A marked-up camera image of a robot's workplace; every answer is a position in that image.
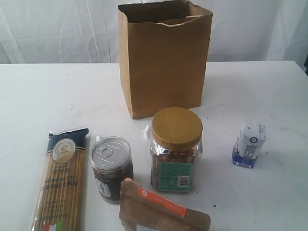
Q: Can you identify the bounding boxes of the dark jar with metal lid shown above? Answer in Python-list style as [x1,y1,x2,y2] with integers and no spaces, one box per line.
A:
[90,136,134,203]

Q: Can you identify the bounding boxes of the white backdrop curtain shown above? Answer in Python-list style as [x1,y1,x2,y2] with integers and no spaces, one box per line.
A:
[0,0,308,67]

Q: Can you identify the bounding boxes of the small white figurine by jar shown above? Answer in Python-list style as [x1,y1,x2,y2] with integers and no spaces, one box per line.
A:
[142,125,151,139]

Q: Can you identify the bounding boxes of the white blue milk carton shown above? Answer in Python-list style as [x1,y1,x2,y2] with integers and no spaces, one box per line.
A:
[232,122,266,168]

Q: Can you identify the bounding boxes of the almond jar yellow lid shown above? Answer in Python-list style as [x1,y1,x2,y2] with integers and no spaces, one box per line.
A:
[150,107,203,193]

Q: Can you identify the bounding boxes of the brown kraft pouch orange stripe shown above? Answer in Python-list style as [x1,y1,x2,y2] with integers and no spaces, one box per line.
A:
[119,178,211,231]

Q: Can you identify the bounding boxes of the spaghetti packet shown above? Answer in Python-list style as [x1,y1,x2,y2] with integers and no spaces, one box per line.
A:
[30,128,89,231]

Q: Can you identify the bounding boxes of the brown paper bag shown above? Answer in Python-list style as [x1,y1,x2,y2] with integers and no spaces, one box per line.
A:
[118,0,213,119]

